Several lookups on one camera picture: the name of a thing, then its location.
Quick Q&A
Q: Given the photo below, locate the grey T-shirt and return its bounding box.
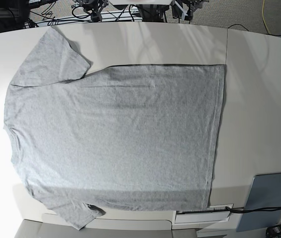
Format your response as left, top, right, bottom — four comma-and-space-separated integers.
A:
4, 28, 225, 230

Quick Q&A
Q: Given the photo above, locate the robot arm image left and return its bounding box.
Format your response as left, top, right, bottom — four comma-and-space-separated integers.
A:
71, 0, 109, 22

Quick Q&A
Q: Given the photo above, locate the robot arm image right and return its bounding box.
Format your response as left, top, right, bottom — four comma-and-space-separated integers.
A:
170, 0, 209, 23

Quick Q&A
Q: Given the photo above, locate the blue-grey flat panel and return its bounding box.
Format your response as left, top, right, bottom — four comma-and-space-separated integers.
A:
236, 173, 281, 232

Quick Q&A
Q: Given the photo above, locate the black device bottom right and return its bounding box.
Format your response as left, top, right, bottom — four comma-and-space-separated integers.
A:
266, 224, 281, 238

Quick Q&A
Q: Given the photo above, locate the white cable grommet plate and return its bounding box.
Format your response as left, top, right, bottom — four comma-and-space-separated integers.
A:
172, 204, 233, 225

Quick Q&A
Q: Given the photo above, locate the black cable on table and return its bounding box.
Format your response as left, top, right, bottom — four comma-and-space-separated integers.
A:
225, 204, 281, 214

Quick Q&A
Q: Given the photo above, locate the yellow cable on floor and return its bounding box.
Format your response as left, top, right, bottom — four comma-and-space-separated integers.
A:
262, 0, 271, 34

